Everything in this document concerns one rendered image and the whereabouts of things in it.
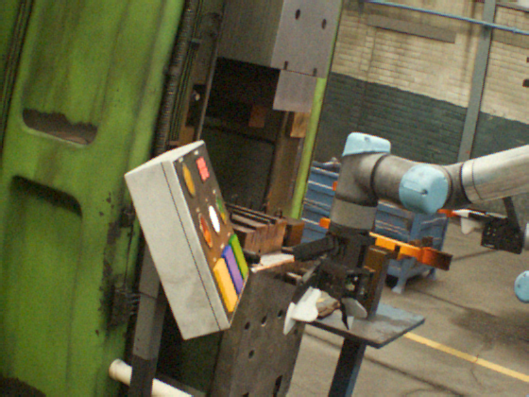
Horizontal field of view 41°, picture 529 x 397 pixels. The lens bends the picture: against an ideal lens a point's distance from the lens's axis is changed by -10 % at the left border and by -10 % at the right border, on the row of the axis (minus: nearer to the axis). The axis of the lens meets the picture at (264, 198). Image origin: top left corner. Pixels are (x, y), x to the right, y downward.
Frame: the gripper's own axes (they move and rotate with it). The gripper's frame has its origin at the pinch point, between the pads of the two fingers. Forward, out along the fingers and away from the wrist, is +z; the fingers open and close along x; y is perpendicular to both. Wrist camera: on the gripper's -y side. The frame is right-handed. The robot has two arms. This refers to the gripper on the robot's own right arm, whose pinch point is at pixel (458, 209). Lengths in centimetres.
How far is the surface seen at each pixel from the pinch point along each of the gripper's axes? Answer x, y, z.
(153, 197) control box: -92, -1, 26
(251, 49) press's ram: -36, -28, 46
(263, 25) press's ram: -36, -34, 44
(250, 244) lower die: -27, 17, 42
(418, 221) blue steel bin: 335, 52, 104
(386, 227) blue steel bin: 337, 62, 128
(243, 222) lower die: -26, 12, 46
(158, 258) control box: -91, 8, 24
